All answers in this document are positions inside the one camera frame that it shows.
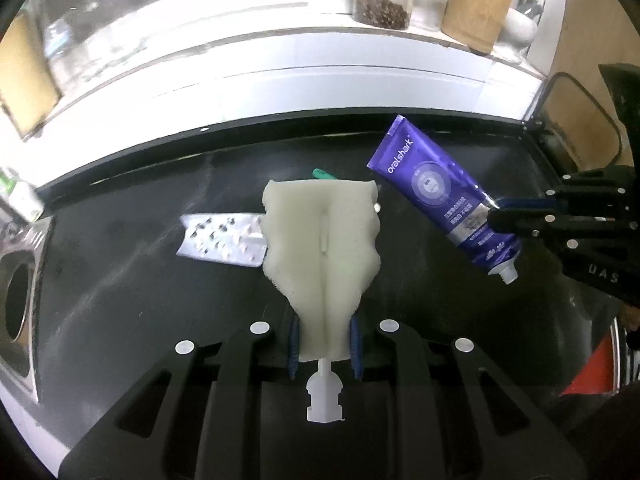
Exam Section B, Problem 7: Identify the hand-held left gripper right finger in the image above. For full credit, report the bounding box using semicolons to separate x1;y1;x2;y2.
349;312;587;480

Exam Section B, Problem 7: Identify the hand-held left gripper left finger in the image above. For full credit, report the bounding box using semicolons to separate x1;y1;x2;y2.
57;314;302;480

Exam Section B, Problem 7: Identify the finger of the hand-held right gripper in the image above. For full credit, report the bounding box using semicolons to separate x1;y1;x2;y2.
492;164;640;213
486;208;631;261

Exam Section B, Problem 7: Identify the purple toothpaste tube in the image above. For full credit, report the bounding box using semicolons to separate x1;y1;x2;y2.
366;114;523;287

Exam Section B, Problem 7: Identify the silver blister pack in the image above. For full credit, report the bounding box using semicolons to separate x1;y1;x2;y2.
176;211;268;267

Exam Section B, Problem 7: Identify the white ceramic holder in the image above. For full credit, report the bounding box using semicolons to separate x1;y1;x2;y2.
501;7;538;51

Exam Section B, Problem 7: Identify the wooden utensil holder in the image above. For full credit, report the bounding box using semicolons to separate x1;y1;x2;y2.
441;0;516;56

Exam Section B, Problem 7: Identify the metal sink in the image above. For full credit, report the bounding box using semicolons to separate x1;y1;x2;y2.
0;217;55;406

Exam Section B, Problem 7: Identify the wooden cutting board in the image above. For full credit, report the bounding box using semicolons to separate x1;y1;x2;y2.
0;12;63;137

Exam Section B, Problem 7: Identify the black metal frame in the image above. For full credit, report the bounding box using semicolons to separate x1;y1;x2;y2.
522;72;623;171

